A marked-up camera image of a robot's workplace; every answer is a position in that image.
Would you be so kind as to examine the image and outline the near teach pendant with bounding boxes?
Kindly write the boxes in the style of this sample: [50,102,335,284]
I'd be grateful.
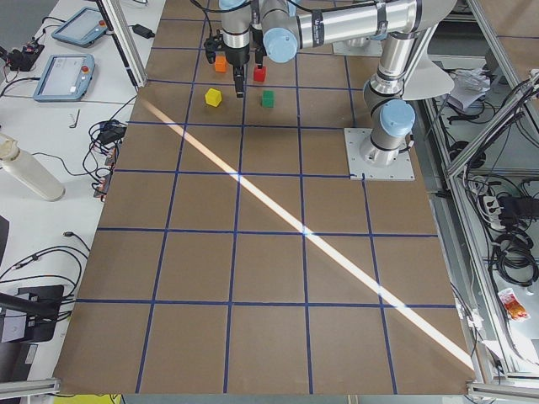
[33,54,95,102]

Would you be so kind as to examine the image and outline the aluminium frame post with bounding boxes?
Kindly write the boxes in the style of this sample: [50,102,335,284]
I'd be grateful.
[96,0,147,89]

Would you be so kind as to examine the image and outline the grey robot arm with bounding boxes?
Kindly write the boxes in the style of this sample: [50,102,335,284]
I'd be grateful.
[253,0,456,167]
[204,1,259,68]

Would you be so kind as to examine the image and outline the black power adapter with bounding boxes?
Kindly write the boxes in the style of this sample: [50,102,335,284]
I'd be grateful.
[131,24,155,39]

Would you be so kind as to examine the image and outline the white chair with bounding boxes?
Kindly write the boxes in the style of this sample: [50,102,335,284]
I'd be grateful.
[402,24,454,101]

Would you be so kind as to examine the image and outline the red wooden block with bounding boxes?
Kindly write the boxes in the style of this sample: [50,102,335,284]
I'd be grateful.
[253,66,267,82]

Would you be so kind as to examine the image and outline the yellow wooden block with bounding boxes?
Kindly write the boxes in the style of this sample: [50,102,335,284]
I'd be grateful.
[205,88,222,108]

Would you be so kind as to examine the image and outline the green wooden block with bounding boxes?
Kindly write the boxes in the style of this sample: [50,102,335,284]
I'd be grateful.
[261,90,275,108]

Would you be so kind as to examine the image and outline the black camera stand base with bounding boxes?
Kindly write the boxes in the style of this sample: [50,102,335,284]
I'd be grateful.
[1,285,64,343]

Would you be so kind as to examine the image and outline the metal allen key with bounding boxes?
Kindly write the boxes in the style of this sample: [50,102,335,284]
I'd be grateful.
[68,109,81,129]

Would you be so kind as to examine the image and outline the far teach pendant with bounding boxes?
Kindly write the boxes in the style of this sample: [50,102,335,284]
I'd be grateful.
[51,7,108,48]

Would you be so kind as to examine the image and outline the teach pendant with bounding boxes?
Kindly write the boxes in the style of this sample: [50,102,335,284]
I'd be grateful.
[33,54,95,102]
[51,7,108,48]

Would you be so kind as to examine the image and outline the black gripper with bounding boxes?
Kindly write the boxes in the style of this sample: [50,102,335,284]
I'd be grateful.
[251,25,266,69]
[204,29,250,67]

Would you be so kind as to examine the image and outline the orange wooden block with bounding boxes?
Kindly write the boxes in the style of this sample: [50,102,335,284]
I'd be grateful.
[214,55,228,73]

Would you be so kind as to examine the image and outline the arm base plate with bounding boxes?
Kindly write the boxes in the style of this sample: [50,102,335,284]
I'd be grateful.
[344,128,415,181]
[333,37,382,57]

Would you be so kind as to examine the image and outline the white bottle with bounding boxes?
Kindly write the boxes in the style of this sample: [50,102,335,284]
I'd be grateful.
[1,134,65,202]

